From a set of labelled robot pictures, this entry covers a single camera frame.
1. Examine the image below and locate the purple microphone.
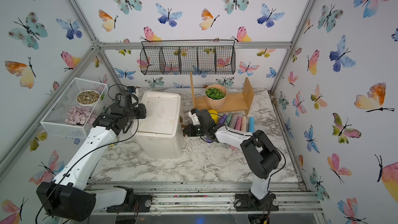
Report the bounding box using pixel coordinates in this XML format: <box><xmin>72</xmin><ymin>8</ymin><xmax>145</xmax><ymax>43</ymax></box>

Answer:
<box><xmin>206</xmin><ymin>115</ymin><xmax>228</xmax><ymax>143</ymax></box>

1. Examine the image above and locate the green microphone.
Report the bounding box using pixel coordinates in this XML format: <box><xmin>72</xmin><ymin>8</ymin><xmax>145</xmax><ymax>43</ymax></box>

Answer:
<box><xmin>224</xmin><ymin>113</ymin><xmax>233</xmax><ymax>126</ymax></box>

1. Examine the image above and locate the white drawer cabinet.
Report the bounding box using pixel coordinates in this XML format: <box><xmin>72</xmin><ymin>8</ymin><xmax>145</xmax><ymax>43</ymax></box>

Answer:
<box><xmin>132</xmin><ymin>91</ymin><xmax>184</xmax><ymax>159</ymax></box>

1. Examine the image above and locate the pink microphone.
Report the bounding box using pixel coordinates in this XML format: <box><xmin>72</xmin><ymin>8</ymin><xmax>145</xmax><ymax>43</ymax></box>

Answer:
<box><xmin>234</xmin><ymin>116</ymin><xmax>242</xmax><ymax>131</ymax></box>

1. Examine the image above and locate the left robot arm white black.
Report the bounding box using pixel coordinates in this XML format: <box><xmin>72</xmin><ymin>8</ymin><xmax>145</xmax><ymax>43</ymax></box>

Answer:
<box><xmin>36</xmin><ymin>92</ymin><xmax>146</xmax><ymax>222</ymax></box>

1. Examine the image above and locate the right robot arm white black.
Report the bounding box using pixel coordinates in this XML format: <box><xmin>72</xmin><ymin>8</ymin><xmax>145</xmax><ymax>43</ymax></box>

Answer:
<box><xmin>183</xmin><ymin>109</ymin><xmax>284</xmax><ymax>201</ymax></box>

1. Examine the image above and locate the yellow plastic jar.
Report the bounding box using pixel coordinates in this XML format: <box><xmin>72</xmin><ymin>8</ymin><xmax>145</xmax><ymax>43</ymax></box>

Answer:
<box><xmin>208</xmin><ymin>110</ymin><xmax>219</xmax><ymax>123</ymax></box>

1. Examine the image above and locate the pink pot with green plant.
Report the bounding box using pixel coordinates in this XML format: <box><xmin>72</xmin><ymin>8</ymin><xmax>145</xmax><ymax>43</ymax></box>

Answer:
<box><xmin>205</xmin><ymin>84</ymin><xmax>228</xmax><ymax>111</ymax></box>

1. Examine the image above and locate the white bowl of nuts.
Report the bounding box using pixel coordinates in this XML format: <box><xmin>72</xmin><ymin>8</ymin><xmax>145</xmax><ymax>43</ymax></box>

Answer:
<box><xmin>76</xmin><ymin>90</ymin><xmax>101</xmax><ymax>107</ymax></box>

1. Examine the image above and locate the wooden shelf stand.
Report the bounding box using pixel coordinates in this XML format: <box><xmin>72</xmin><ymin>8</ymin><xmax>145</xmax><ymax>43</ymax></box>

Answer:
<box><xmin>190</xmin><ymin>73</ymin><xmax>255</xmax><ymax>115</ymax></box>

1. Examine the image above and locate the pink petal pile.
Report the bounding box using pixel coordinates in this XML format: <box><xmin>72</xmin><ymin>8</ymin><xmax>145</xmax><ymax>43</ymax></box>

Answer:
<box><xmin>65</xmin><ymin>106</ymin><xmax>97</xmax><ymax>126</ymax></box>

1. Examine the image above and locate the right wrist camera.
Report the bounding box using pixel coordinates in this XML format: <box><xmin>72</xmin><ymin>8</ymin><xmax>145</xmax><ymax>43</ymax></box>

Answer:
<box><xmin>188</xmin><ymin>108</ymin><xmax>200</xmax><ymax>125</ymax></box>

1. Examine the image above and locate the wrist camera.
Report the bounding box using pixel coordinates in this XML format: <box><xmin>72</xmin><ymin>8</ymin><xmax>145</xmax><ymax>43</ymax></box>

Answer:
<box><xmin>127</xmin><ymin>86</ymin><xmax>138</xmax><ymax>95</ymax></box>
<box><xmin>188</xmin><ymin>108</ymin><xmax>200</xmax><ymax>125</ymax></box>

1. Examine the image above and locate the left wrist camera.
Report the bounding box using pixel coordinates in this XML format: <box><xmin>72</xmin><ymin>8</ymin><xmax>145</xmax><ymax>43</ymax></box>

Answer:
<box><xmin>127</xmin><ymin>86</ymin><xmax>138</xmax><ymax>95</ymax></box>

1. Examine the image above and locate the white mesh wall basket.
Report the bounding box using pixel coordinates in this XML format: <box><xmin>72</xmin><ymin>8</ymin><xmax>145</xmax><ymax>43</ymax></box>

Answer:
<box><xmin>40</xmin><ymin>77</ymin><xmax>108</xmax><ymax>139</ymax></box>

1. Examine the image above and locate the black wire wall basket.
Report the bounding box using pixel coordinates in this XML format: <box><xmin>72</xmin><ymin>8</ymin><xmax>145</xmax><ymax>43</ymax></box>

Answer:
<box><xmin>137</xmin><ymin>39</ymin><xmax>236</xmax><ymax>78</ymax></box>

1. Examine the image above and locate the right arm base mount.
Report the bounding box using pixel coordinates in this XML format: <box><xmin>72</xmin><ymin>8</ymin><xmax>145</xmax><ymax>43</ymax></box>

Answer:
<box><xmin>234</xmin><ymin>192</ymin><xmax>279</xmax><ymax>212</ymax></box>

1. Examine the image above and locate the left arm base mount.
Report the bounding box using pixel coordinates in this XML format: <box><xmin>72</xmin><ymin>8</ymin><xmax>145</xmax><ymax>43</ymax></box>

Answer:
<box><xmin>106</xmin><ymin>186</ymin><xmax>153</xmax><ymax>214</ymax></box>

